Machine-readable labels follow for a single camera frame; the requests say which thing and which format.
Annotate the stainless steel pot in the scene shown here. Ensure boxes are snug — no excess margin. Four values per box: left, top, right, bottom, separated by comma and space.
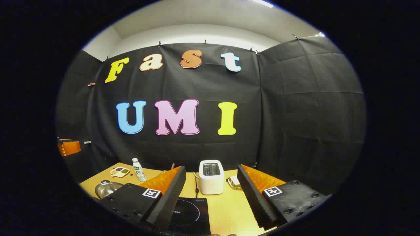
95, 180, 124, 199

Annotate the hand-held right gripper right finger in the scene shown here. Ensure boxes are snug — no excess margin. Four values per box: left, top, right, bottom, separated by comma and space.
237, 164, 328, 231

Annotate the white compartment sauce dish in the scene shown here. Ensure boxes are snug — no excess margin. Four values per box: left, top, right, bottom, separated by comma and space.
110, 167, 130, 178

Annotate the toaster power cable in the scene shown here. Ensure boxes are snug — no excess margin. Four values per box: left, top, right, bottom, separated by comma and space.
193, 171, 201, 198

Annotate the small white plate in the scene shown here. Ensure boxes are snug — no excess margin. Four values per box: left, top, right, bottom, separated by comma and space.
226, 178, 243, 191

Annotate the black backdrop cloth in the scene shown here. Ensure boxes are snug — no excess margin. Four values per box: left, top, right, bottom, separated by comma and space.
56, 35, 366, 197

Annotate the white toaster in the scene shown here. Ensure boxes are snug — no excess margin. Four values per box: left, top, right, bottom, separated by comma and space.
199, 160, 225, 195

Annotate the white bottle with green label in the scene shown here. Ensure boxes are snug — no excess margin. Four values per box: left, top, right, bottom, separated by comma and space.
132, 158, 147, 182

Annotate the black induction cooktop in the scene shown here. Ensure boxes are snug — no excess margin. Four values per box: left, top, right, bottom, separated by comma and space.
167, 197, 211, 236

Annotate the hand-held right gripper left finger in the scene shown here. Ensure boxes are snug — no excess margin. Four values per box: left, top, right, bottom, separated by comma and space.
98, 166, 187, 231

